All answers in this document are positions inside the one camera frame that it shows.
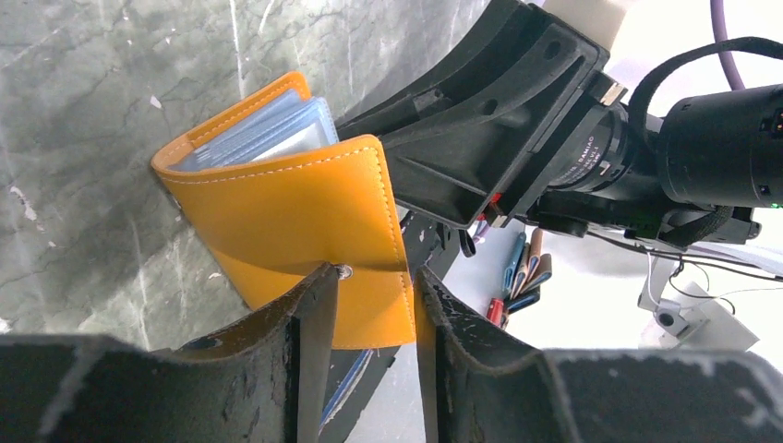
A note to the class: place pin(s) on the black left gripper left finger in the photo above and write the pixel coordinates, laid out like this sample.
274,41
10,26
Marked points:
260,379

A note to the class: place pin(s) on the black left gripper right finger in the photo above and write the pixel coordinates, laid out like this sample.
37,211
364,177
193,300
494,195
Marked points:
480,384

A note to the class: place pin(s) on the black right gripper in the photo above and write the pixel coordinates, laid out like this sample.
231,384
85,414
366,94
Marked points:
513,124

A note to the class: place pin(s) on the orange blue card holder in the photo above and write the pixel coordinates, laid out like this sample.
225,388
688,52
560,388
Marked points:
270,223

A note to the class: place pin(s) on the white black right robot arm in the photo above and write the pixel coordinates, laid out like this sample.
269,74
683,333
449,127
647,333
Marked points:
713,158

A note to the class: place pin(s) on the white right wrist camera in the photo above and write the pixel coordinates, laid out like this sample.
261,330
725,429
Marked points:
598,20

